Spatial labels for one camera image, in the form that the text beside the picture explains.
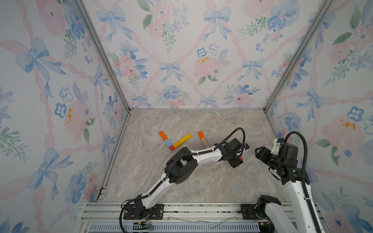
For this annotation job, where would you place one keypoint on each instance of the orange rectangular block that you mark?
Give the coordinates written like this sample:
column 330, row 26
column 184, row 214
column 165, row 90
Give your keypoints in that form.
column 201, row 135

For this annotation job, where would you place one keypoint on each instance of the long yellow block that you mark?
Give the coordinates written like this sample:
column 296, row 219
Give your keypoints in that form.
column 185, row 138

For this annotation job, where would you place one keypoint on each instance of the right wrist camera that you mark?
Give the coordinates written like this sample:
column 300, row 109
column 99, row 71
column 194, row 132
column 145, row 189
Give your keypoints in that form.
column 276, row 147

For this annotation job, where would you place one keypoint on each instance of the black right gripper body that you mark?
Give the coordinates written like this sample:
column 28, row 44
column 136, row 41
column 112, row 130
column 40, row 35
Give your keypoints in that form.
column 271, row 159

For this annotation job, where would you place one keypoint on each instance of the aluminium corner post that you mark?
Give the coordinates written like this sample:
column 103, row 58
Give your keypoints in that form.
column 86, row 21
column 320, row 16

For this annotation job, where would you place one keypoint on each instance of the long natural wood block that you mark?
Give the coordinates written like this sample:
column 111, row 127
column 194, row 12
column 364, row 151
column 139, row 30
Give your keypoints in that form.
column 205, row 143

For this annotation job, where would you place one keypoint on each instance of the aluminium corner post right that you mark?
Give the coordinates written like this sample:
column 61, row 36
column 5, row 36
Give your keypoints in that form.
column 320, row 16

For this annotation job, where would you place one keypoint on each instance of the light blue block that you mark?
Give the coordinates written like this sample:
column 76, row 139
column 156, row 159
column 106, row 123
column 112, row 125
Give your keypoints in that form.
column 168, row 143

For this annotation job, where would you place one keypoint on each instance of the small orange block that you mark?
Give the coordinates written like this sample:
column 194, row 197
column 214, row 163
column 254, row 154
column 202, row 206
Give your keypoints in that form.
column 163, row 136

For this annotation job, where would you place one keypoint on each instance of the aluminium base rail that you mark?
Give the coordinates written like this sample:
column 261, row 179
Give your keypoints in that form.
column 195, row 218

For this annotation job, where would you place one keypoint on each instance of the aluminium corner post left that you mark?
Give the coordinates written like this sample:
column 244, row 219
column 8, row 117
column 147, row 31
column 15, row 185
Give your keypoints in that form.
column 86, row 21

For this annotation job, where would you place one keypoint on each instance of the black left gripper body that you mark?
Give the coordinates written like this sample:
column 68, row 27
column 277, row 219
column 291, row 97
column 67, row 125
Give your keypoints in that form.
column 233, row 161

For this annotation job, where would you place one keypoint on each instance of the short yellow block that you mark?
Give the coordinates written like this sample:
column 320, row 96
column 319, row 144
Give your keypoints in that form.
column 177, row 144

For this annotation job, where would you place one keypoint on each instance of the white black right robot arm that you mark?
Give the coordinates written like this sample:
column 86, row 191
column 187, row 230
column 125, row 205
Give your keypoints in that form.
column 304, row 209

